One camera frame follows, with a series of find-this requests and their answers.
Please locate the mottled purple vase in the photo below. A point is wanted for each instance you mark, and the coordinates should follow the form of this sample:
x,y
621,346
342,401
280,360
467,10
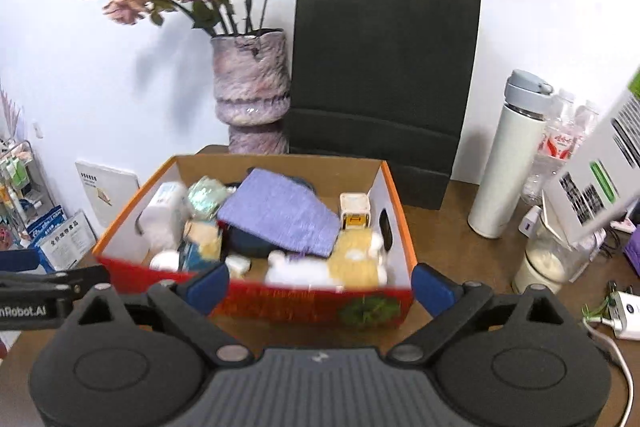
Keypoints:
x,y
250,82

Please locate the cream cube charger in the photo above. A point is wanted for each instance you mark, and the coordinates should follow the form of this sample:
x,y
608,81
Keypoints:
x,y
354,207

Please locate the blue and white carton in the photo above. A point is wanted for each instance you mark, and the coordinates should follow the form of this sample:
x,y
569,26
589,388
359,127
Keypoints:
x,y
60,239

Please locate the purple knitted cloth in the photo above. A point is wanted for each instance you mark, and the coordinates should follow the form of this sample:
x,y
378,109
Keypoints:
x,y
280,217

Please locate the metal storage cart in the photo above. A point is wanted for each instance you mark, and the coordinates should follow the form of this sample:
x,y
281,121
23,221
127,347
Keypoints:
x,y
20,187

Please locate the pink feather decoration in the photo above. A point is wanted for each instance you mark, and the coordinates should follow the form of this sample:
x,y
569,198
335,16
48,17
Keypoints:
x,y
10,112

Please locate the glass of milk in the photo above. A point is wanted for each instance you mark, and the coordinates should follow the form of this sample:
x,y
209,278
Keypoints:
x,y
542,264

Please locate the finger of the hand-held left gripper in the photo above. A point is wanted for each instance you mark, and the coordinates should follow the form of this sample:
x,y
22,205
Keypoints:
x,y
90,279
20,261

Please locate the iridescent plastic bag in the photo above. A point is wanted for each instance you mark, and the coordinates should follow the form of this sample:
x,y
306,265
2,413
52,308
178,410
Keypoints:
x,y
205,199

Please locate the white cotton swab container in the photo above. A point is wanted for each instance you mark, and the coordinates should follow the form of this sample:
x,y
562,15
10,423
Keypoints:
x,y
162,217

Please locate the red cardboard box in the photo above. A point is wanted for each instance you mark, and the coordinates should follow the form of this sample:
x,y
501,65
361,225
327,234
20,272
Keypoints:
x,y
280,302

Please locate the black paper bag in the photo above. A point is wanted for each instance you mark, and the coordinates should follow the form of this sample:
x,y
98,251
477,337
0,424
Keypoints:
x,y
380,72

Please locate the white flat panel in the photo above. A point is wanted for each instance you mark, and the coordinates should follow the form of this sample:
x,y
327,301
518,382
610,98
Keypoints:
x,y
107,187

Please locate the small white brush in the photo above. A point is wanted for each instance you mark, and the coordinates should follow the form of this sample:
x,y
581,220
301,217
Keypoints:
x,y
237,265

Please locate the beige and blue packet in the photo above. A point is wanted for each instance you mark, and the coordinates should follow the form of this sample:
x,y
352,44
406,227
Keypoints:
x,y
202,237

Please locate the white power strip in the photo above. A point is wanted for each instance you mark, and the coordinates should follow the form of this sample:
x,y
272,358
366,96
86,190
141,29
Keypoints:
x,y
625,312

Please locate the white and green milk carton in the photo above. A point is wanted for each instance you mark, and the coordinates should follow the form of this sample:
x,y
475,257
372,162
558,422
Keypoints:
x,y
600,177

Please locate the white and yellow plush toy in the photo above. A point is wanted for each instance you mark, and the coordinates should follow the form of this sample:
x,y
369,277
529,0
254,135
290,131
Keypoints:
x,y
350,269

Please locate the small white charger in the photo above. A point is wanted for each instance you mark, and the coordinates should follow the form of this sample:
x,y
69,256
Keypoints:
x,y
530,224

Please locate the wooden desktop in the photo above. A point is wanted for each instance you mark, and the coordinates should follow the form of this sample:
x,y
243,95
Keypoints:
x,y
450,237

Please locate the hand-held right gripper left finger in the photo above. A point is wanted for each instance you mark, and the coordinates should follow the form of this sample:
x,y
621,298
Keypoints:
x,y
210,288

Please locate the white wall socket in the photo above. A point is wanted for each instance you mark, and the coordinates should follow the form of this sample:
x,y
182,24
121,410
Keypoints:
x,y
36,129

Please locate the purple container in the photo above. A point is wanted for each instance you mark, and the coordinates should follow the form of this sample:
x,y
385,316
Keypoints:
x,y
634,254

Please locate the white thermos bottle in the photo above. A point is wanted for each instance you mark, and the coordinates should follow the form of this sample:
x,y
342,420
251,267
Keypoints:
x,y
507,157

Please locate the clear plastic water bottle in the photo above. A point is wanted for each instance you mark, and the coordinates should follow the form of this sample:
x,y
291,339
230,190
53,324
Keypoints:
x,y
555,142
586,117

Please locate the navy zip pouch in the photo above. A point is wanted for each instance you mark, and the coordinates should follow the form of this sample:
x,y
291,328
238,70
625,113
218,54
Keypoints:
x,y
247,244

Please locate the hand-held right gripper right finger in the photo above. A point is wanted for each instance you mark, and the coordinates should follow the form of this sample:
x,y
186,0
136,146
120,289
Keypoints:
x,y
432,287

